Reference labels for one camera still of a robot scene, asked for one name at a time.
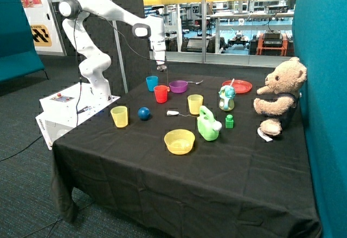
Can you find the yellow black wall sign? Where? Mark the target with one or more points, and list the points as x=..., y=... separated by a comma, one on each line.
x=41, y=36

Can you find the blue plastic cup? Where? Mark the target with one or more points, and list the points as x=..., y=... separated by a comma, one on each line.
x=152, y=82

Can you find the black tablecloth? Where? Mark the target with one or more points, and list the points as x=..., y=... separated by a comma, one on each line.
x=236, y=186

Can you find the tea bag with orange tag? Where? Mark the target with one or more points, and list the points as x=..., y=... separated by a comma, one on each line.
x=167, y=80

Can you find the red plastic cup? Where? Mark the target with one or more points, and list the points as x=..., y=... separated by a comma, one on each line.
x=161, y=93

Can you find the purple plastic bowl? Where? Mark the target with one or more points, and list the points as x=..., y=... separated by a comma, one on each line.
x=178, y=86

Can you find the teal partition wall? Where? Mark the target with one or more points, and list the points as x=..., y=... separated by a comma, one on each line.
x=319, y=30

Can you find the green toy watering can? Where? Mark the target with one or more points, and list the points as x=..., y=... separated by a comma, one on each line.
x=208, y=126

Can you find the metal spoon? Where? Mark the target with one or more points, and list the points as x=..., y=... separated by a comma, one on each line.
x=196, y=83

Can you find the brown teddy bear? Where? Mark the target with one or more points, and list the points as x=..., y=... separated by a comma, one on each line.
x=284, y=83

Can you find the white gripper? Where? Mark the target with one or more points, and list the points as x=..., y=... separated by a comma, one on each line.
x=159, y=50

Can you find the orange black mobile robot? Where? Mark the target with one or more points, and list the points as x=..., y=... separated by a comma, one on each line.
x=272, y=43

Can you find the red plastic plate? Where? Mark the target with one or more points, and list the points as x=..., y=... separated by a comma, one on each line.
x=241, y=86

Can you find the yellow cup near centre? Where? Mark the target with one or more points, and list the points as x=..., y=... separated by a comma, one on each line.
x=195, y=101

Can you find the teal baby sippy cup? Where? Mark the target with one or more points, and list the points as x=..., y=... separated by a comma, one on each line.
x=227, y=94

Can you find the yellow cup on left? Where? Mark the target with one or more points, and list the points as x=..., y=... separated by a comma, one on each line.
x=120, y=116

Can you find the dark blue ball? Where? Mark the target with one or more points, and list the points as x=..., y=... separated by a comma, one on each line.
x=144, y=113

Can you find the yellow plastic bowl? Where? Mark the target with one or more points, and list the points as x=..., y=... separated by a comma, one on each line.
x=179, y=141

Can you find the green toy block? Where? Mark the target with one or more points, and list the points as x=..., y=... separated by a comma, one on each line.
x=229, y=121

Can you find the teal bench seat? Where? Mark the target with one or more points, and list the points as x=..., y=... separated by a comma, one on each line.
x=18, y=54

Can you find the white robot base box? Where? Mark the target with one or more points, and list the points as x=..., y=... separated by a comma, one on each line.
x=68, y=108

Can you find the white tea bag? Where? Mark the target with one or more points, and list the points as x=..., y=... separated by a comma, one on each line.
x=176, y=113

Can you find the yellow cup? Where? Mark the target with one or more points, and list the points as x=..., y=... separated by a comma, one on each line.
x=195, y=101
x=120, y=116

